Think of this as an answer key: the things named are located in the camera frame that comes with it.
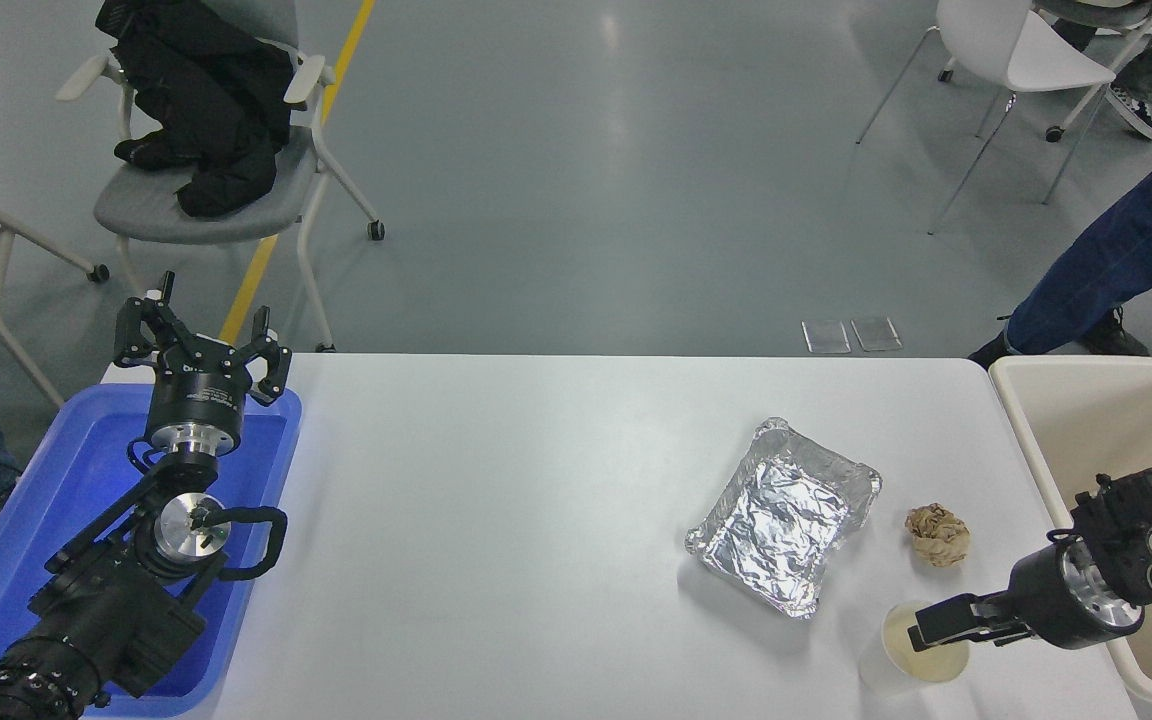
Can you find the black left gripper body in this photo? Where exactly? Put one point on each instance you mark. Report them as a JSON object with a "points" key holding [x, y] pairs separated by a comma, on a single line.
{"points": [[195, 395]]}

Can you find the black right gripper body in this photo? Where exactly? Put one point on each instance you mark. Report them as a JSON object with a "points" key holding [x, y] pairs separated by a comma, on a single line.
{"points": [[1041, 600]]}

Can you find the white paper cup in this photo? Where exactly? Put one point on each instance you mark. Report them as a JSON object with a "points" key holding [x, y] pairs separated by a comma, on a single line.
{"points": [[896, 665]]}

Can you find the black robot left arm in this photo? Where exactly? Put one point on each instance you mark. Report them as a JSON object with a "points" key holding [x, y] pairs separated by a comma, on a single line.
{"points": [[103, 610]]}

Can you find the crumpled tan paper ball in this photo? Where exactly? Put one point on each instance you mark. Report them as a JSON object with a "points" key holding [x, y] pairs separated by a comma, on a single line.
{"points": [[938, 536]]}

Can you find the blue plastic tray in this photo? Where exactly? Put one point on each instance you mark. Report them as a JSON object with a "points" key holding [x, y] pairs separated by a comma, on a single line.
{"points": [[66, 470]]}

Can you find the large pale plastic bin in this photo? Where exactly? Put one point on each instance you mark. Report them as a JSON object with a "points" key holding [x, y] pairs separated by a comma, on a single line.
{"points": [[1066, 420]]}

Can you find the silver foil tray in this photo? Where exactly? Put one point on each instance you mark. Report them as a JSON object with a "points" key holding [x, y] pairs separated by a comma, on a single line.
{"points": [[786, 520]]}

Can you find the black jacket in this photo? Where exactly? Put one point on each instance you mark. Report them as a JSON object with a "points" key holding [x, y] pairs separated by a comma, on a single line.
{"points": [[206, 90]]}

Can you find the standing person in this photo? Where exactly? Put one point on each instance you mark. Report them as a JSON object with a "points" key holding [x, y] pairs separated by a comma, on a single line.
{"points": [[1126, 250]]}

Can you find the grey chair with casters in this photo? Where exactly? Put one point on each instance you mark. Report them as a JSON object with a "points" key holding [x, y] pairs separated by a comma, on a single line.
{"points": [[1053, 133]]}

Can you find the seated person with sneakers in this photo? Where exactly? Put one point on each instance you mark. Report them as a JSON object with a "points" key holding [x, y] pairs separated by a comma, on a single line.
{"points": [[1136, 112]]}

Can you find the white shell chair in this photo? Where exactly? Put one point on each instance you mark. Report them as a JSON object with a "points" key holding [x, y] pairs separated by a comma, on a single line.
{"points": [[1006, 40]]}

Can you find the grey seat white frame chair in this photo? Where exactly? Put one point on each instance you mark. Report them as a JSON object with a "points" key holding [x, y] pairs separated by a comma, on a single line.
{"points": [[136, 215]]}

